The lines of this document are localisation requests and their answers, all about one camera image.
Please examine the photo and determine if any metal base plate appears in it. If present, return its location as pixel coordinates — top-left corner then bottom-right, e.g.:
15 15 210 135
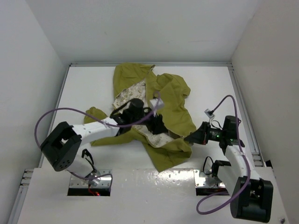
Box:
193 169 225 188
69 169 112 189

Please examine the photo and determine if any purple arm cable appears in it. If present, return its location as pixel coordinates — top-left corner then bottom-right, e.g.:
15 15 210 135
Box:
196 94 252 215
34 91 162 186

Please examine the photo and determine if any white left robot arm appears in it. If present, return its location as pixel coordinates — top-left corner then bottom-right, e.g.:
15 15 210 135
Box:
40 98 168 181

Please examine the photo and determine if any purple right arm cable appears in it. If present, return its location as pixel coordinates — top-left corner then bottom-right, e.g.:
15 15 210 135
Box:
196 94 252 215

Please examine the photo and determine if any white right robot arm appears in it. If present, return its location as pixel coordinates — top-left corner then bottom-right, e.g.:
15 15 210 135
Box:
185 115 274 223

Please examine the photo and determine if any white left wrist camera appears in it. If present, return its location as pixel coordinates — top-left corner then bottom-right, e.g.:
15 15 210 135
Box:
149 98 164 110

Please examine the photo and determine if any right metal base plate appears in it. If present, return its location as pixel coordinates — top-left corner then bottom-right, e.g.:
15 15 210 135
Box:
193 169 225 188

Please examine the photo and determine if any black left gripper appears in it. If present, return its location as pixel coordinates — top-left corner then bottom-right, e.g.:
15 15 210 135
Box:
130 106 168 134

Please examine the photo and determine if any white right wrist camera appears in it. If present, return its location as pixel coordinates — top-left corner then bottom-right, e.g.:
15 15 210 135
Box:
204 109 215 122

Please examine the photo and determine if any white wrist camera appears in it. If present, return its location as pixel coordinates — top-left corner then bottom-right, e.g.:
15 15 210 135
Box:
149 98 164 110
204 109 215 122

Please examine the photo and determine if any olive green hooded jacket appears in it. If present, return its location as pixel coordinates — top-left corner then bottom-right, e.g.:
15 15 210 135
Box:
90 63 196 172

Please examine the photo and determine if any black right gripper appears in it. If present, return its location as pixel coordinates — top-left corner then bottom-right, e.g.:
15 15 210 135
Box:
184 121 225 145

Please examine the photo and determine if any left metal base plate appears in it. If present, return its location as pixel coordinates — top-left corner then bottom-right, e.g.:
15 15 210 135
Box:
69 169 112 189

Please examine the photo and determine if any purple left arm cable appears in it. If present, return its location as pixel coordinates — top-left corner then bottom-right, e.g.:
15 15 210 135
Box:
34 91 162 186

